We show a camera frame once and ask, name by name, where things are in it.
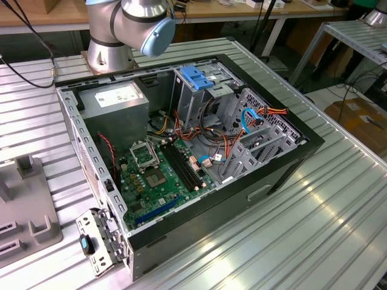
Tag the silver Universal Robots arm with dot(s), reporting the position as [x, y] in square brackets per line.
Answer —
[102, 45]

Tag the grey metal disk bay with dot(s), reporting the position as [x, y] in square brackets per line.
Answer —
[266, 151]

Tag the black RAM slot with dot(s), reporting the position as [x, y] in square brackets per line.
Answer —
[182, 166]
[190, 163]
[186, 165]
[177, 168]

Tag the grey optical drive cage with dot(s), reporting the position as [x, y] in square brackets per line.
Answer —
[193, 105]

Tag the CPU socket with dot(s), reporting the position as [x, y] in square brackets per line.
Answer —
[155, 178]

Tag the green motherboard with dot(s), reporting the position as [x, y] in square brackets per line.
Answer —
[157, 196]

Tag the blue plastic drive latch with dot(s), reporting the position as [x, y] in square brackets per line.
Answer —
[195, 79]

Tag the black open PC case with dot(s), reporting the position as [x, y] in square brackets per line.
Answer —
[211, 217]

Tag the blue expansion slot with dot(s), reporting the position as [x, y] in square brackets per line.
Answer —
[157, 210]

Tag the grey power supply unit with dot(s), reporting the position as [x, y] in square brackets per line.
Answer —
[121, 121]

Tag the black case fan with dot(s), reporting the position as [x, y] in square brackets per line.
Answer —
[106, 163]

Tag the wooden desk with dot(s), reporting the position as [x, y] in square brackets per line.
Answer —
[226, 12]

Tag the large brown cardboard box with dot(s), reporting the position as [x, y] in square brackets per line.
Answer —
[356, 121]

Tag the grey parts rack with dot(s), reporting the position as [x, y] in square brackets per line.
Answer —
[27, 193]

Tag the metal slat side table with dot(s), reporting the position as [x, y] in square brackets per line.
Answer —
[347, 33]

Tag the silver card retention bracket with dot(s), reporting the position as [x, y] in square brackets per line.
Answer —
[90, 223]

